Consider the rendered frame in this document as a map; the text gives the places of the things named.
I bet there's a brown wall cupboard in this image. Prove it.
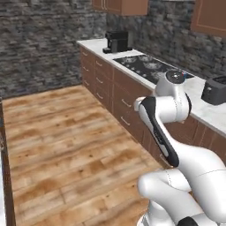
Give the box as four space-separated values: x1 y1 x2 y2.
190 0 226 38
91 0 150 17

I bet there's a wide brown panel under hob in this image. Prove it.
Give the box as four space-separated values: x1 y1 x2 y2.
113 66 154 101

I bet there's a black toaster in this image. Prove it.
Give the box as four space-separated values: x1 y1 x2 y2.
200 74 226 106

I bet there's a brown cupboard door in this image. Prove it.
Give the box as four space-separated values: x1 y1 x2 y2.
164 115 226 166
142 126 170 170

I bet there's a black coffee machine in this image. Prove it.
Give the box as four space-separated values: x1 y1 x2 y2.
102 30 133 55

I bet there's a dark brown counter cabinet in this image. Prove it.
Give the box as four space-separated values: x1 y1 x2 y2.
0 96 17 226

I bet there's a black hob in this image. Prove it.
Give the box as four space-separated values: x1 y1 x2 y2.
112 54 195 86

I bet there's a wide brown drawer front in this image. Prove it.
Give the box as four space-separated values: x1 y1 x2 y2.
113 102 146 145
113 84 148 119

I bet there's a narrow brown drawer front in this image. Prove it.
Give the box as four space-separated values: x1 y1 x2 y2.
80 75 96 97
79 46 96 68
80 61 96 83

